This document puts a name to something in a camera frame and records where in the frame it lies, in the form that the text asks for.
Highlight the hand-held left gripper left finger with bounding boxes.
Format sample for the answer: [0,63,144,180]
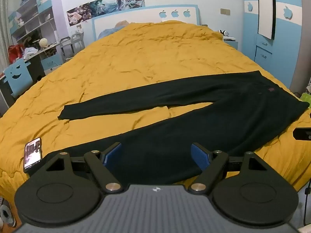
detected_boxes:
[46,142,122,194]

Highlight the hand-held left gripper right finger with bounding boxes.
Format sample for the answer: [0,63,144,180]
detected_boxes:
[187,142,268,195]

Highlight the black pants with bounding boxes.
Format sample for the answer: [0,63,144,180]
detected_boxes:
[57,70,310,185]

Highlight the green bag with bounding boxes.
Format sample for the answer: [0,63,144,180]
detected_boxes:
[300,92,311,108]

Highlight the black smartphone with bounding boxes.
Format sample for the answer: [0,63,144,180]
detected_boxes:
[23,137,42,173]

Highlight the yellow blanket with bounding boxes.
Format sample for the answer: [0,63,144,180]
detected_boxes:
[0,20,311,201]

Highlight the blue and white wardrobe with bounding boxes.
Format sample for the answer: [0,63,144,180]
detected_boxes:
[241,0,311,91]

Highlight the white nightstand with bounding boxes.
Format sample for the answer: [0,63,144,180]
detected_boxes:
[222,36,240,52]

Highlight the grey trolley cart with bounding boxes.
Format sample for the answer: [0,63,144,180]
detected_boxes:
[59,33,86,59]

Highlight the cluttered desk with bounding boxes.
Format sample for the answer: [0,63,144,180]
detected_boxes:
[0,41,64,107]

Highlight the blue pillow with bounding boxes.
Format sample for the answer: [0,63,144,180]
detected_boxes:
[97,20,133,40]

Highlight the blue chair with face cutout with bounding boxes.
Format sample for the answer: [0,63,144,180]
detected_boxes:
[4,58,32,98]

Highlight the black framed mirror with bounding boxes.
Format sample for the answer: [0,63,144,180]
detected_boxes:
[257,0,277,40]

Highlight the red bag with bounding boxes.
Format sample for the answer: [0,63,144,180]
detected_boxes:
[7,45,24,63]

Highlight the white and blue headboard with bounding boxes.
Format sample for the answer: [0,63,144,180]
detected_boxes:
[92,4,201,41]

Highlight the blue and white bookshelf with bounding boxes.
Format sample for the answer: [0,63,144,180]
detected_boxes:
[8,0,58,43]

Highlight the wide wall poster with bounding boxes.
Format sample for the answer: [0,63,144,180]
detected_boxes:
[66,0,116,27]

